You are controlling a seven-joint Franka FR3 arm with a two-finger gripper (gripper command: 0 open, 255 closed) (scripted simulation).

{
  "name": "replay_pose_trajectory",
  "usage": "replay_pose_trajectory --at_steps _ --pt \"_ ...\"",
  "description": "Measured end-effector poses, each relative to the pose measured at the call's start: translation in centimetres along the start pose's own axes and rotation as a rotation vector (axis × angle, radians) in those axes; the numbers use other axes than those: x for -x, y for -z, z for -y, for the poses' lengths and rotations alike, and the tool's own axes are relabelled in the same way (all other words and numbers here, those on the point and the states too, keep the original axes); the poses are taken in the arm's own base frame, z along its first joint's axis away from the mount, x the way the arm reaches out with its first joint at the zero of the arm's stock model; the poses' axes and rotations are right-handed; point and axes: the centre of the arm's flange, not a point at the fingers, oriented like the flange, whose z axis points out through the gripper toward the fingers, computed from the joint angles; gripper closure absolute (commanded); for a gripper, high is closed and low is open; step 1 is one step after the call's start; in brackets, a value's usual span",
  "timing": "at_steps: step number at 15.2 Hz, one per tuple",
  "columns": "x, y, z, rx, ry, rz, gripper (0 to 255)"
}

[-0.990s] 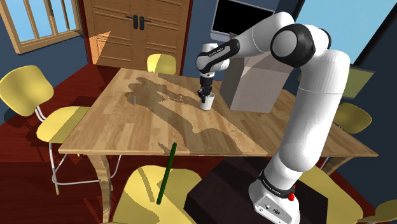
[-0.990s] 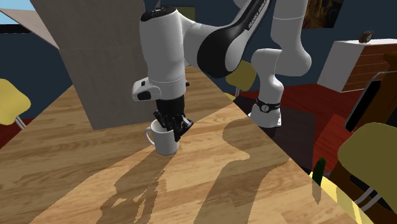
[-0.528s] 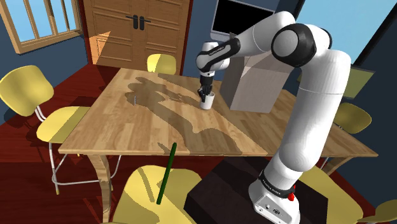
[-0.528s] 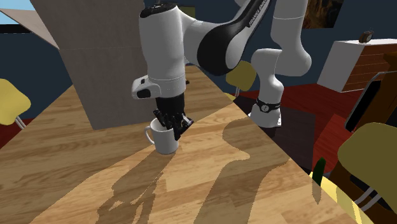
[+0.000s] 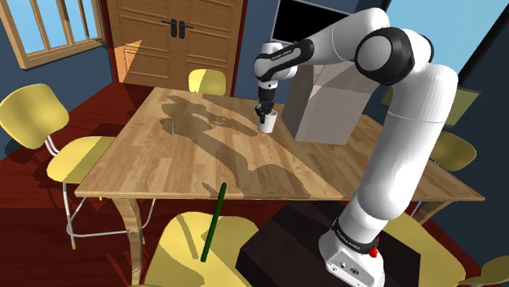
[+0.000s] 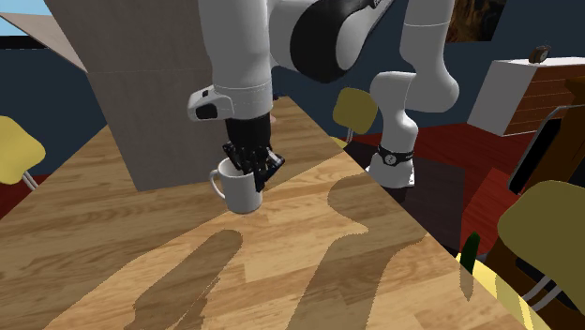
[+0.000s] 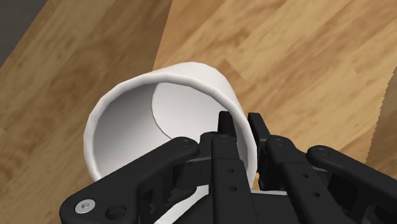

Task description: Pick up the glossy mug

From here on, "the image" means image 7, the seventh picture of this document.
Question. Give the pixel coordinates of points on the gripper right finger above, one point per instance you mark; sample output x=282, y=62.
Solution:
x=294, y=167

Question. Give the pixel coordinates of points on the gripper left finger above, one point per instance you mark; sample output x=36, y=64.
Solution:
x=223, y=161

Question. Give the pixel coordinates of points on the white cup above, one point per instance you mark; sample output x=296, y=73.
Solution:
x=130, y=130

